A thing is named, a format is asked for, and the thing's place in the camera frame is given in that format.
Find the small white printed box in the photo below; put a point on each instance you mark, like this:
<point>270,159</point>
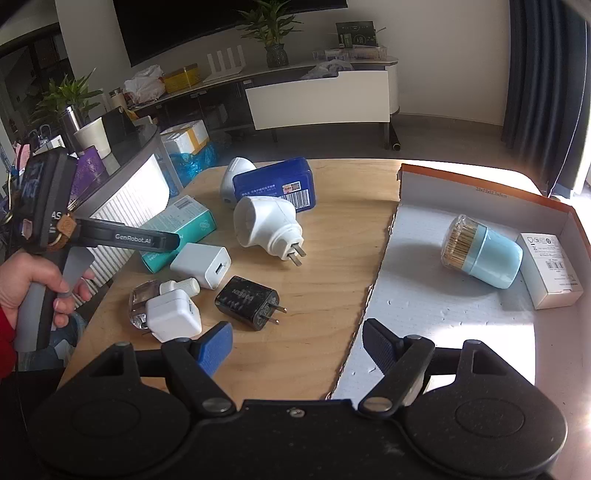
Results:
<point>549,272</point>

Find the dark blue curtain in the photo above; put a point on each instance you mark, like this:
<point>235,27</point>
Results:
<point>535,92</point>

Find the black printed box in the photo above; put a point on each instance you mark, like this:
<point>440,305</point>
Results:
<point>355,34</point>

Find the yellow box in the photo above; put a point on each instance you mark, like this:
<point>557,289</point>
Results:
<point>182,81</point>

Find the bamboo plant in dark vase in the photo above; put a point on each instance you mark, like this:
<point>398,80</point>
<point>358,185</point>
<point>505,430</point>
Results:
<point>277,55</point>

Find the white pot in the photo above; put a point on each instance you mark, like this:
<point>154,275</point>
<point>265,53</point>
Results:
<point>92,136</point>

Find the white device with green button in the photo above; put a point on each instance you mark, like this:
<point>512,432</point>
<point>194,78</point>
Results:
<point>233,177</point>

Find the light blue toothpick holder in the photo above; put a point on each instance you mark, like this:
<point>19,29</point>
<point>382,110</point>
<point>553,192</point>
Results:
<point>494,258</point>

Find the clear plastic organizer boxes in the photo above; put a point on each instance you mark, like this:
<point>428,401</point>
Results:
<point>364,54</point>

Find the white router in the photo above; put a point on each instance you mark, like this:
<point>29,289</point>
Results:
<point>221,74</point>

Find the white television console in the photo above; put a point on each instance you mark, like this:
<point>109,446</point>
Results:
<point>318,101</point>

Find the green leafy plant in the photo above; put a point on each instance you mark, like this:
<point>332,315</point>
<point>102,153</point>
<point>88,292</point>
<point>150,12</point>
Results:
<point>64,97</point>

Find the shallow cardboard box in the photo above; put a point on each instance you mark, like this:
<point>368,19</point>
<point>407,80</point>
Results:
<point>438,300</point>

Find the white ribbed counter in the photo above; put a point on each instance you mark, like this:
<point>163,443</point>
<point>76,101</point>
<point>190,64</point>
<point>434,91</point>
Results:
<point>134,194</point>

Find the blue plastic box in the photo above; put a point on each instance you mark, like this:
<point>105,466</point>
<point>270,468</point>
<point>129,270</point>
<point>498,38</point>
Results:
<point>272,180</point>

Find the large white plug adapter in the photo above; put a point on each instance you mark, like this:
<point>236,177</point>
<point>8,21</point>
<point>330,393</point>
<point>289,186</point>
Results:
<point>265,226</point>

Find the white plastic bag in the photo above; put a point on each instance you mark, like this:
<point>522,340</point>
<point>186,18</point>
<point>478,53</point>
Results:
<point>145,85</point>

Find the white square usb charger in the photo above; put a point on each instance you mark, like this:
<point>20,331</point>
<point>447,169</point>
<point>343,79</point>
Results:
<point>198,265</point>

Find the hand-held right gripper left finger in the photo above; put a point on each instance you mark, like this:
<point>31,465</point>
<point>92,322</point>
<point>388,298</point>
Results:
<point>214,350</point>

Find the clear bottle with white cap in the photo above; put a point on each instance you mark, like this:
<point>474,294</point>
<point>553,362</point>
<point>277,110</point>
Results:
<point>141,300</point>

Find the black plug charger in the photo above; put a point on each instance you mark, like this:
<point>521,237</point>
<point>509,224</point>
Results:
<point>244,300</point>

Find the black cylinder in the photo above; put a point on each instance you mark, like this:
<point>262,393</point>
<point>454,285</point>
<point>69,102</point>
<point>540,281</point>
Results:
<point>395,141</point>

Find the teal cardboard box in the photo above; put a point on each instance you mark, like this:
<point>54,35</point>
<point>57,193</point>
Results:
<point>184,221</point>

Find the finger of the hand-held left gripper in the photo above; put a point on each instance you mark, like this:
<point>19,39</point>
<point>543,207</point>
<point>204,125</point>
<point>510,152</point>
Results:
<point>124,237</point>

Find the blue plastic bag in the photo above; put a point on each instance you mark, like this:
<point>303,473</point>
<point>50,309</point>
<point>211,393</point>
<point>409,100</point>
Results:
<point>189,164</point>

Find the white rounded plug charger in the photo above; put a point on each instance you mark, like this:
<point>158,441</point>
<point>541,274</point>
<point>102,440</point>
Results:
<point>173,318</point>

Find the white and yellow carton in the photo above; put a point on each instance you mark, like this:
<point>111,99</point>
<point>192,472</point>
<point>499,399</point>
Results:
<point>184,138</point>

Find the crumpled grey cloth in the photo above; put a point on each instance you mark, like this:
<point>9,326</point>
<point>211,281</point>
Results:
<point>323,69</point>

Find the black stand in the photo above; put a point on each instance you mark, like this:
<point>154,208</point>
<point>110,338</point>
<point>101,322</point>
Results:
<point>117,127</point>

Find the person's left hand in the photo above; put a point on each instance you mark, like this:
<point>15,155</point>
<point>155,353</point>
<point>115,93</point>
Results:
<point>23,281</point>

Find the purple patterned box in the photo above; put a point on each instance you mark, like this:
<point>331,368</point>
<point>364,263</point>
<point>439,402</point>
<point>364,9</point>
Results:
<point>90,170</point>

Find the black television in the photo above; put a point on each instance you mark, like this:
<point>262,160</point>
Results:
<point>207,27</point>

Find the person's left forearm red sleeve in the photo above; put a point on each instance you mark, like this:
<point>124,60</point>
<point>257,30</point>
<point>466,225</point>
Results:
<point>4,341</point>

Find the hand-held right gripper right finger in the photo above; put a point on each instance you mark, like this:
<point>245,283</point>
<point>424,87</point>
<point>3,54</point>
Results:
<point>381,348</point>

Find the steel flask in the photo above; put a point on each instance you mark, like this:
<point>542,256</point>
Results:
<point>71,122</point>

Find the white box with barcode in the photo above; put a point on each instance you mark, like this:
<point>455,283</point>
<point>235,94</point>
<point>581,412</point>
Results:
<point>51,144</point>

